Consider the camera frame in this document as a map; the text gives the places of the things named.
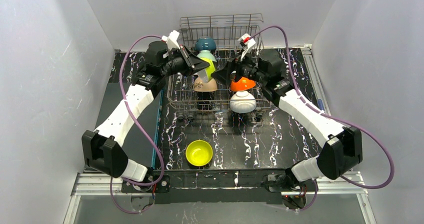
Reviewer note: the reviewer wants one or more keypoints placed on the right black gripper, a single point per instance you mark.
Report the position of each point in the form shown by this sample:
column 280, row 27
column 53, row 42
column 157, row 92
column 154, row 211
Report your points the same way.
column 237, row 69

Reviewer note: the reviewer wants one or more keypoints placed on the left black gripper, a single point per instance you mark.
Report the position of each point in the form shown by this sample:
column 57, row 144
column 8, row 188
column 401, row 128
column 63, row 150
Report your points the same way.
column 187, row 62

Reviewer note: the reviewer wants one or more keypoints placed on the green celadon bowl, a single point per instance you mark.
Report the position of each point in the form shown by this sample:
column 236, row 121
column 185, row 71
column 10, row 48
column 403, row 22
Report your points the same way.
column 206, row 54

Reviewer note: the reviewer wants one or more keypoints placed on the white square bowl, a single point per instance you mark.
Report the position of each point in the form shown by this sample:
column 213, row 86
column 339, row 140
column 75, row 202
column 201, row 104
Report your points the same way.
column 205, row 74

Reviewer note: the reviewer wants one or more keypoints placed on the orange striped bowl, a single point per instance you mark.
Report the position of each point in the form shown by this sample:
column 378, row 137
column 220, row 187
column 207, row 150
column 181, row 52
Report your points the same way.
column 242, row 85

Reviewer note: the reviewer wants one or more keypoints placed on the tan interior dark bowl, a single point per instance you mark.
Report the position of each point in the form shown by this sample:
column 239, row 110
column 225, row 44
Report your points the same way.
column 205, row 43

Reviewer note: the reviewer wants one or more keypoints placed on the cream white round bowl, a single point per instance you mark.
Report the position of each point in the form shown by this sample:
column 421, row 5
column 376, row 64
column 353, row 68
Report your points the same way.
column 200, row 86

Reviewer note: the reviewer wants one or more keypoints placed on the white ribbed bowl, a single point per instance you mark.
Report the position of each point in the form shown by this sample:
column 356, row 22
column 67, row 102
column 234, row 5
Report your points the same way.
column 242, row 102

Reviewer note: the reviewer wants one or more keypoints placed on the yellow rimmed bowl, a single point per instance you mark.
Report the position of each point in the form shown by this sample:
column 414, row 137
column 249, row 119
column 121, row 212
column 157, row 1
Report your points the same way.
column 199, row 153

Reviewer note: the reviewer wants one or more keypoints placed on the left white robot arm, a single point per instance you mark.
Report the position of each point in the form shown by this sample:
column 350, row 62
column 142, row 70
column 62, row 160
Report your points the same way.
column 102, row 148

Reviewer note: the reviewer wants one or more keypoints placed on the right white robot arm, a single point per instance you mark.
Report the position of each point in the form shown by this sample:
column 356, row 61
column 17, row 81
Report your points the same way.
column 341, row 146

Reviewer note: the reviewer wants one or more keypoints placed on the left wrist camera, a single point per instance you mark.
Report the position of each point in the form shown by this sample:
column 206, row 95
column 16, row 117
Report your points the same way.
column 171, row 40

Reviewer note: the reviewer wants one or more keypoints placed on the grey wire dish rack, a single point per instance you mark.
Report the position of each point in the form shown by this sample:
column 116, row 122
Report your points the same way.
column 225, row 30

